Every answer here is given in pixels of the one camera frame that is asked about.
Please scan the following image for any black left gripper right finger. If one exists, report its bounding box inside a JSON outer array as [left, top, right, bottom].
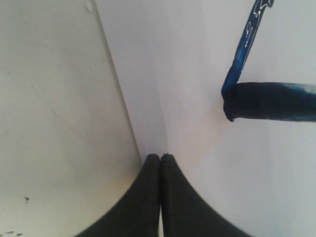
[[160, 154, 249, 237]]

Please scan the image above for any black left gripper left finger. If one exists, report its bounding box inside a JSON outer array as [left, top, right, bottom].
[[81, 154, 160, 237]]

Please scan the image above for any black paintbrush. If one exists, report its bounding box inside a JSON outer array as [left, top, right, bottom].
[[220, 0, 275, 102]]

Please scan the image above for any white paper sheet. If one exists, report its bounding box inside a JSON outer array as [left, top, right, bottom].
[[96, 0, 316, 237]]

